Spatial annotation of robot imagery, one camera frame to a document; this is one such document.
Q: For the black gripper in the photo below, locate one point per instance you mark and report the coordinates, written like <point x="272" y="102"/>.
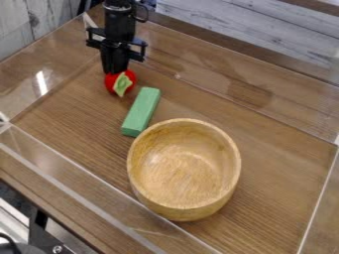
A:
<point x="118" y="46"/>

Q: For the red plush strawberry toy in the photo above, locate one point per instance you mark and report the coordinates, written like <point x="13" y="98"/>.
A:
<point x="118" y="83"/>

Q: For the green rectangular block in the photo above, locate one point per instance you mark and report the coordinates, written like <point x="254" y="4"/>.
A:
<point x="140" y="112"/>

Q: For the wooden bowl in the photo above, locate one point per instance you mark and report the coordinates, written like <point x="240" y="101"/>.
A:
<point x="184" y="167"/>

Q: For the clear acrylic corner bracket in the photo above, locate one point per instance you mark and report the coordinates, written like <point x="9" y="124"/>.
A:
<point x="89" y="24"/>

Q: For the clear acrylic front wall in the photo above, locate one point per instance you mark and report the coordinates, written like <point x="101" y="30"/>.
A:
<point x="97" y="212"/>

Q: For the black metal table leg bracket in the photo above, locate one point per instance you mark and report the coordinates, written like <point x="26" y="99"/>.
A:
<point x="41" y="239"/>

